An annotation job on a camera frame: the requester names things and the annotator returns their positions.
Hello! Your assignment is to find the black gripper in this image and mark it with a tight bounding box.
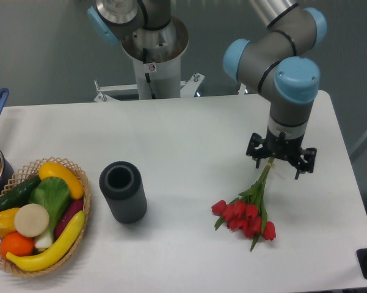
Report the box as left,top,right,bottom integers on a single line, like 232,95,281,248
245,128,317,180

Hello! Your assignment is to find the red tulip bouquet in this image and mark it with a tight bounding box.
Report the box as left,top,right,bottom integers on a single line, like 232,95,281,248
211,158,277,250

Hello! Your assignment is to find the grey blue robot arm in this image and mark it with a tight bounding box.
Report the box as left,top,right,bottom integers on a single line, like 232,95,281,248
87,1,327,174

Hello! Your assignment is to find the dark grey ribbed vase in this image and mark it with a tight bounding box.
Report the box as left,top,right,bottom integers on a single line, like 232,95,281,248
99,161,147,224

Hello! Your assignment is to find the purple eggplant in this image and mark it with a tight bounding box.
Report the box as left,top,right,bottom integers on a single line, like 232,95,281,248
54,199,83,239

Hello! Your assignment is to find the green bok choy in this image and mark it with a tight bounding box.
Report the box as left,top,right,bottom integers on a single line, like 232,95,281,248
28,177,70,251

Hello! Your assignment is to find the yellow squash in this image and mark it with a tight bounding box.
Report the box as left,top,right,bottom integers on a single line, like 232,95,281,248
38,162,84,200

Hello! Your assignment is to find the yellow banana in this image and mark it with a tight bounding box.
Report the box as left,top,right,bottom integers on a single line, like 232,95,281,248
6,211,85,272

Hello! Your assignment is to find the woven wicker basket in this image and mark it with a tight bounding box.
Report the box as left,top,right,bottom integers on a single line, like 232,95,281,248
0,157,91,278

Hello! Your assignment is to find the beige round disc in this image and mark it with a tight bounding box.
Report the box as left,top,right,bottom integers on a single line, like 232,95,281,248
14,203,49,237

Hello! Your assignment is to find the green cucumber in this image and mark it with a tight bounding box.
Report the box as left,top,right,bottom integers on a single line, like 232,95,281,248
0,175,41,212

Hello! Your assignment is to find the orange fruit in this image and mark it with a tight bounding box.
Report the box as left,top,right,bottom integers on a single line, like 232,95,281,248
0,232,34,259

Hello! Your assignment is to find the yellow bell pepper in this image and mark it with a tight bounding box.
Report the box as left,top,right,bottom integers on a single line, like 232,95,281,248
0,208,20,238

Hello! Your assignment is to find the black cable on pedestal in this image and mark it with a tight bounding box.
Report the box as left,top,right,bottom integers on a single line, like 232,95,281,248
142,48,156,100

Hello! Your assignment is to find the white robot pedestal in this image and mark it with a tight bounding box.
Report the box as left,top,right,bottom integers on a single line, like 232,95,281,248
89,9,205,102

